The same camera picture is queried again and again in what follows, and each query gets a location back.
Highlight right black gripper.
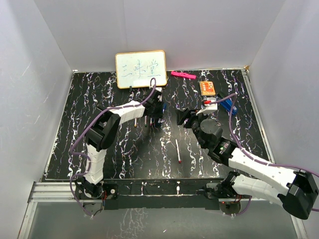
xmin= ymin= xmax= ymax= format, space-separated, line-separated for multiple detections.
xmin=176 ymin=107 xmax=209 ymax=149

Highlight white pen blue tip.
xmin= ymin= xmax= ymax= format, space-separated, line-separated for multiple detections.
xmin=157 ymin=112 xmax=164 ymax=126

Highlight white pen red tip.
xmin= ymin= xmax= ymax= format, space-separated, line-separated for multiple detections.
xmin=175 ymin=139 xmax=181 ymax=163

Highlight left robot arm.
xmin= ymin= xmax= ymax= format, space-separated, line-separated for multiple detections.
xmin=84 ymin=87 xmax=163 ymax=199

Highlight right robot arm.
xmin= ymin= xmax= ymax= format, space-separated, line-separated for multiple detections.
xmin=176 ymin=109 xmax=319 ymax=220

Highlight orange card pack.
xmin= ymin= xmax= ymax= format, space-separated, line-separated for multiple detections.
xmin=199 ymin=81 xmax=216 ymax=96

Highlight pink plastic clip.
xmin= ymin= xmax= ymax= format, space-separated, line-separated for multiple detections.
xmin=171 ymin=71 xmax=196 ymax=80

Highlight blue stapler tool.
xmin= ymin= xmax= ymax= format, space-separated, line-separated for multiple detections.
xmin=216 ymin=92 xmax=237 ymax=115

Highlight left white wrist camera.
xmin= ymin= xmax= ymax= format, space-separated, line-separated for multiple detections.
xmin=149 ymin=86 xmax=164 ymax=92

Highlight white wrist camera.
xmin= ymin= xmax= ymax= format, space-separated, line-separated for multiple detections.
xmin=196 ymin=97 xmax=218 ymax=115
xmin=149 ymin=86 xmax=164 ymax=92

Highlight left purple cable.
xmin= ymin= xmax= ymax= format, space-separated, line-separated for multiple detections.
xmin=68 ymin=77 xmax=157 ymax=220

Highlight purple cable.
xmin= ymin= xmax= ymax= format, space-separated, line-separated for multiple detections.
xmin=68 ymin=77 xmax=157 ymax=220
xmin=211 ymin=93 xmax=319 ymax=217

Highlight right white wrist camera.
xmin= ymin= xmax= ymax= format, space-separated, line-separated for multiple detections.
xmin=196 ymin=97 xmax=218 ymax=115

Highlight small whiteboard with wooden frame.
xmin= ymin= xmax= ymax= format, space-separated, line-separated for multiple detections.
xmin=115 ymin=50 xmax=167 ymax=89

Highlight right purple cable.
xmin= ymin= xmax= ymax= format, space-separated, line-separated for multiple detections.
xmin=211 ymin=93 xmax=319 ymax=217

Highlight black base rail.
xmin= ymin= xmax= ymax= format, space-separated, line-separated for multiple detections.
xmin=74 ymin=178 xmax=252 ymax=211

